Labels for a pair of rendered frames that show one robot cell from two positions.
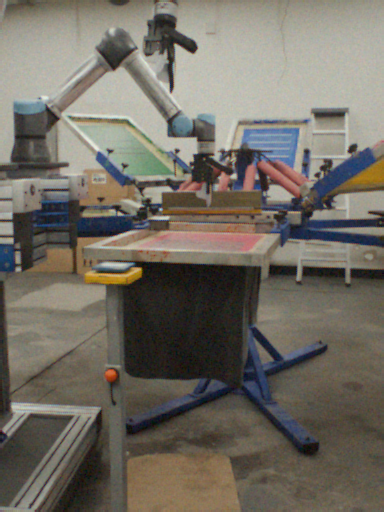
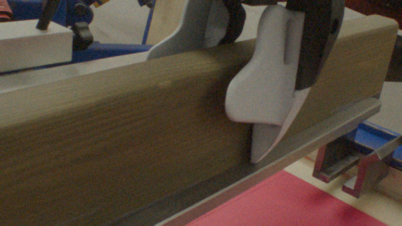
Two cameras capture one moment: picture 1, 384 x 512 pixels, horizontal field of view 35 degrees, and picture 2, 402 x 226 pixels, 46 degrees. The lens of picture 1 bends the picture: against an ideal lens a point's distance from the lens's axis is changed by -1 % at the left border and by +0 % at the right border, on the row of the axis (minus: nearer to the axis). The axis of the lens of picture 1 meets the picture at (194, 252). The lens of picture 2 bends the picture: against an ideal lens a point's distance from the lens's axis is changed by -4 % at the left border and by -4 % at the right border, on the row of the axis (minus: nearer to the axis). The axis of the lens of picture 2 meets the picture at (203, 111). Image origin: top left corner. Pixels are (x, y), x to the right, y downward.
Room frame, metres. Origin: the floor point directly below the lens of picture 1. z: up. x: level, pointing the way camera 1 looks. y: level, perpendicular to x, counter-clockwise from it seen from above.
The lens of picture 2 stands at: (2.34, 0.19, 1.21)
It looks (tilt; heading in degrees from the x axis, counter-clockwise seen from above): 23 degrees down; 296
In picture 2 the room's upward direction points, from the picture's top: 8 degrees clockwise
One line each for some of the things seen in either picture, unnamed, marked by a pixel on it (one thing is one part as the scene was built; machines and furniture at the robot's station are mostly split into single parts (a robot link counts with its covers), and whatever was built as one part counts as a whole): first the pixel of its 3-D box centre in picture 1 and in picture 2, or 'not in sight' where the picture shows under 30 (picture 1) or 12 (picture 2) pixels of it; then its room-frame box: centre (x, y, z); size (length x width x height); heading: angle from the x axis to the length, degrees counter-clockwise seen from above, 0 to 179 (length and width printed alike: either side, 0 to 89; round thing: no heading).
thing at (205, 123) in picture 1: (205, 127); not in sight; (2.44, -0.04, 1.39); 0.09 x 0.08 x 0.11; 94
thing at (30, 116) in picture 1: (29, 116); not in sight; (2.27, 0.61, 1.42); 0.13 x 0.12 x 0.14; 4
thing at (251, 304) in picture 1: (251, 307); not in sight; (2.13, -0.21, 0.74); 0.46 x 0.04 x 0.42; 166
